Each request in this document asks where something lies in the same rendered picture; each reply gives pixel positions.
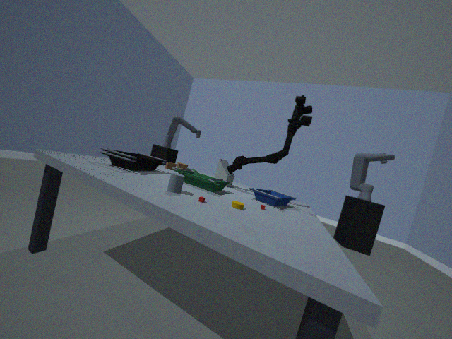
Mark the yellow rounded block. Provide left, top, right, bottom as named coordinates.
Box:
left=232, top=201, right=244, bottom=210

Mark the small tan open box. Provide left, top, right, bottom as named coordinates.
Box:
left=165, top=162, right=177, bottom=170

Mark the green plastic tray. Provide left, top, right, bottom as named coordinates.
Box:
left=174, top=170, right=229, bottom=192

